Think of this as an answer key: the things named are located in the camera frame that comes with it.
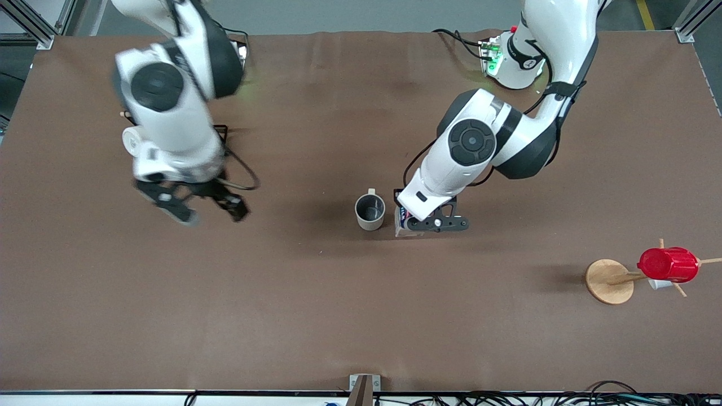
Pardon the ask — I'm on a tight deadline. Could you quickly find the blue milk carton green cap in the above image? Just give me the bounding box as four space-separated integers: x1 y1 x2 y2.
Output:
394 204 425 238

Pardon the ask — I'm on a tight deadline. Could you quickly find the beige ceramic mug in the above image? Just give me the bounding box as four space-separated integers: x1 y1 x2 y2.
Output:
355 189 386 231

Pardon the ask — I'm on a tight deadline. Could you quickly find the red plastic cup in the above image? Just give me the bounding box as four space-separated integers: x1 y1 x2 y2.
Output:
637 247 700 284

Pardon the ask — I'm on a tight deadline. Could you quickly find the white ceramic mug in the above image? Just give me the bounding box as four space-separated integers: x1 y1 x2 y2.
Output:
122 127 145 158

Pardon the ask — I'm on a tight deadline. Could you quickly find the brown table cover sheet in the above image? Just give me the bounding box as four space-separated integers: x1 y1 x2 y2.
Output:
0 29 722 392

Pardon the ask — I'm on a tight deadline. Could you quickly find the wooden mug tree stand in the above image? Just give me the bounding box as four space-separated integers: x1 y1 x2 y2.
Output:
585 239 722 306

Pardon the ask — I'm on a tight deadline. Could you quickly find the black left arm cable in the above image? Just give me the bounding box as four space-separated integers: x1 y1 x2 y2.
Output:
404 54 566 189

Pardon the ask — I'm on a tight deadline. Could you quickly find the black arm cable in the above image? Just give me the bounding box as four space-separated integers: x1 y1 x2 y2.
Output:
216 142 261 192
404 54 566 189

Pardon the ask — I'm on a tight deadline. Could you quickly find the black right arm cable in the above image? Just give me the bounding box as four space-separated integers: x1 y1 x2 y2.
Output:
216 142 261 192

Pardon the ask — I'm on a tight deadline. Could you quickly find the black wire mug rack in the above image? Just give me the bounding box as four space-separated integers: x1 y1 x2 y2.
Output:
120 111 229 146

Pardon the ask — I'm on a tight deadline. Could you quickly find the black left base cable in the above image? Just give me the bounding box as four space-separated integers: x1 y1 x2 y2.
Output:
433 28 487 60

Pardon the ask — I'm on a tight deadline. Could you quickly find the aluminium frame post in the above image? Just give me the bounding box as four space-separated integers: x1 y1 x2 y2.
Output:
0 0 77 50
674 0 712 44

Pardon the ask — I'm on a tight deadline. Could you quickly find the brown bar under bracket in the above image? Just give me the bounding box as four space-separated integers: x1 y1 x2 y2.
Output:
345 376 374 406

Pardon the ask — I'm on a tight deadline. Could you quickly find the black cable bundle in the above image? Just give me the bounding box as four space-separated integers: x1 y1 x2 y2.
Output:
373 381 722 406

